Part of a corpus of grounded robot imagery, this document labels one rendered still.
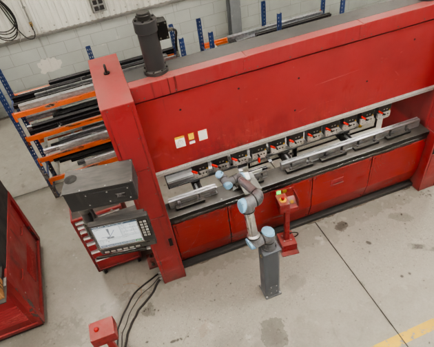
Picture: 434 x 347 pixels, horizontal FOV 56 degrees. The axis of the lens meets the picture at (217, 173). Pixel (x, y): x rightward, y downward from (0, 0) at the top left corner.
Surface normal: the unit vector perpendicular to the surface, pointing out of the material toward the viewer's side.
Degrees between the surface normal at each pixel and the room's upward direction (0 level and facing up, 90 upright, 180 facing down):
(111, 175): 0
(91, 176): 0
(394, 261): 0
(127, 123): 90
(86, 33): 90
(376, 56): 90
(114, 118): 90
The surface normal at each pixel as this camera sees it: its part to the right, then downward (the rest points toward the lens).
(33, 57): 0.35, 0.62
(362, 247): -0.11, -0.72
